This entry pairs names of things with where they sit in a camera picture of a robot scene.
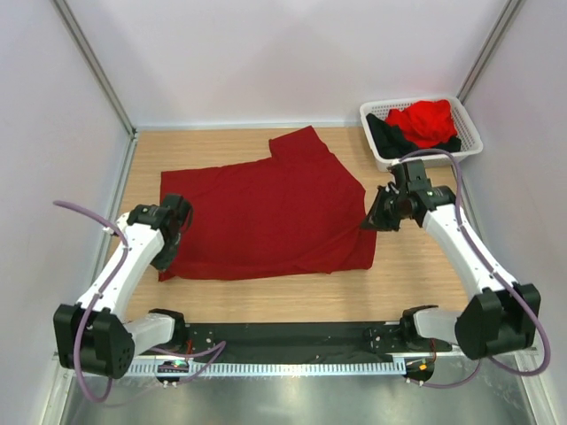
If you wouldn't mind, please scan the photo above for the dark red t-shirt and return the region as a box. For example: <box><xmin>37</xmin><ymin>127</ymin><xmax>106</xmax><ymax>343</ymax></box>
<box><xmin>159</xmin><ymin>127</ymin><xmax>377</xmax><ymax>282</ymax></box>

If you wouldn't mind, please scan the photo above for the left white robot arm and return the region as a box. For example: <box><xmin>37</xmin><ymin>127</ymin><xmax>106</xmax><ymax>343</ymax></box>
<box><xmin>53</xmin><ymin>194</ymin><xmax>193</xmax><ymax>379</ymax></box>

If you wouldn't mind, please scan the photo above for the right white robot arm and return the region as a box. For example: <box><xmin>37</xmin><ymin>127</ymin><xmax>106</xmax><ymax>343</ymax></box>
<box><xmin>361</xmin><ymin>159</ymin><xmax>540</xmax><ymax>359</ymax></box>

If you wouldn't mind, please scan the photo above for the black shirt in basket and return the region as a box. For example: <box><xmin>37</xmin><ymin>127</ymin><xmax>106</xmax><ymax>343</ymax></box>
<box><xmin>365</xmin><ymin>112</ymin><xmax>462</xmax><ymax>160</ymax></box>

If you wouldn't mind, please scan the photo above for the white plastic basket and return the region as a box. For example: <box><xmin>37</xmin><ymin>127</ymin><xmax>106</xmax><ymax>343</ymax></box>
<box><xmin>359</xmin><ymin>96</ymin><xmax>484</xmax><ymax>172</ymax></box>

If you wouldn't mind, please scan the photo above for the bright red shirt in basket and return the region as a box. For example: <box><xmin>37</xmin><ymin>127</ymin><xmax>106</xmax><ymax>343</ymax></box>
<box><xmin>385</xmin><ymin>99</ymin><xmax>462</xmax><ymax>152</ymax></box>

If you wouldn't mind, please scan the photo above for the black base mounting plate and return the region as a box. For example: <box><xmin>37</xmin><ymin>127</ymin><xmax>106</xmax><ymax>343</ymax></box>
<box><xmin>135</xmin><ymin>321</ymin><xmax>454</xmax><ymax>365</ymax></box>

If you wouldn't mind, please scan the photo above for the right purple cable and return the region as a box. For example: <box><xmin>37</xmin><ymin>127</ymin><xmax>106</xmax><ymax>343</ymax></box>
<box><xmin>389</xmin><ymin>148</ymin><xmax>552</xmax><ymax>390</ymax></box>

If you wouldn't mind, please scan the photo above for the purple cable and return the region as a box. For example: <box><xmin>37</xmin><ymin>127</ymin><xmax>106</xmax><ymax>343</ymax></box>
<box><xmin>52</xmin><ymin>200</ymin><xmax>227</xmax><ymax>408</ymax></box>
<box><xmin>389</xmin><ymin>148</ymin><xmax>552</xmax><ymax>390</ymax></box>

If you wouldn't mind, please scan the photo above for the aluminium front frame rail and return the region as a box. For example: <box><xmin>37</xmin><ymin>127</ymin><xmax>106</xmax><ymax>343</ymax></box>
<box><xmin>51</xmin><ymin>322</ymin><xmax>540</xmax><ymax>360</ymax></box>

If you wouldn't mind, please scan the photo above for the white slotted cable duct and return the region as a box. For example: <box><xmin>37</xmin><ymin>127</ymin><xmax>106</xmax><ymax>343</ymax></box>
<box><xmin>123</xmin><ymin>357</ymin><xmax>407</xmax><ymax>378</ymax></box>

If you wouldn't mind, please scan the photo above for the left aluminium corner post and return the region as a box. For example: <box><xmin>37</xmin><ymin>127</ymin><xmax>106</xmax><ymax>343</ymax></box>
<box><xmin>51</xmin><ymin>0</ymin><xmax>136</xmax><ymax>138</ymax></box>

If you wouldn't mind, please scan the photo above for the aluminium corner post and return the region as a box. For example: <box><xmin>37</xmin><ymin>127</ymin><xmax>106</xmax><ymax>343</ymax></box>
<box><xmin>51</xmin><ymin>0</ymin><xmax>136</xmax><ymax>138</ymax></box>
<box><xmin>456</xmin><ymin>0</ymin><xmax>525</xmax><ymax>104</ymax></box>

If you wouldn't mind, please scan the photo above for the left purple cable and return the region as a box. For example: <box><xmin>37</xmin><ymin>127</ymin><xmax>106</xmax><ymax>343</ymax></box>
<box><xmin>52</xmin><ymin>200</ymin><xmax>227</xmax><ymax>408</ymax></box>

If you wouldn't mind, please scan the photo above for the right aluminium corner post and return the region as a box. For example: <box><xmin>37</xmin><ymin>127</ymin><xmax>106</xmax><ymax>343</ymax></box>
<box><xmin>456</xmin><ymin>0</ymin><xmax>525</xmax><ymax>104</ymax></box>

